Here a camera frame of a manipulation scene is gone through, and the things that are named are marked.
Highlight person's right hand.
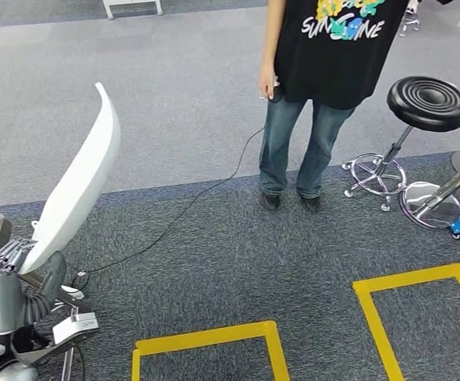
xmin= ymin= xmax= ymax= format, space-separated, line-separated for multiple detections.
xmin=258 ymin=63 xmax=280 ymax=102

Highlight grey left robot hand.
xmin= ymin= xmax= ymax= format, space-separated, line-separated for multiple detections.
xmin=0 ymin=237 xmax=69 ymax=337

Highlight small handheld controller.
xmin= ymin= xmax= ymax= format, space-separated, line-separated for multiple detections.
xmin=259 ymin=79 xmax=284 ymax=105

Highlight white curved plastic part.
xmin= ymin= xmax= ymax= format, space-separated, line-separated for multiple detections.
xmin=17 ymin=81 xmax=121 ymax=275

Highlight person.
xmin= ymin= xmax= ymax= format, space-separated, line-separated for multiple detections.
xmin=258 ymin=0 xmax=458 ymax=213

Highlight chrome chair base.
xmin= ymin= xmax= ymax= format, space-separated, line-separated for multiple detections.
xmin=398 ymin=0 xmax=419 ymax=38

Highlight black stool with chrome base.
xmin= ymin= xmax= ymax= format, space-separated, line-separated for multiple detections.
xmin=341 ymin=75 xmax=460 ymax=213

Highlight chrome belt stanchion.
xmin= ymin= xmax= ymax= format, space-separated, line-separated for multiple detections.
xmin=398 ymin=152 xmax=460 ymax=231

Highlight yellow floor tape square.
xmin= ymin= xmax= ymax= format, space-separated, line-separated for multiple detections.
xmin=351 ymin=261 xmax=460 ymax=381

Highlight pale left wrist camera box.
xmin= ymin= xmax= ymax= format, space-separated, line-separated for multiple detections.
xmin=52 ymin=311 xmax=100 ymax=347

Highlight chrome stand frame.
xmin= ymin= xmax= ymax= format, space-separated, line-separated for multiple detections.
xmin=17 ymin=271 xmax=92 ymax=381

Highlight black floor cable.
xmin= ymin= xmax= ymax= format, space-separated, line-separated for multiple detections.
xmin=69 ymin=125 xmax=266 ymax=287

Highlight white bench frame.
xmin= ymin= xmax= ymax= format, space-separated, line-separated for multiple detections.
xmin=102 ymin=0 xmax=164 ymax=21

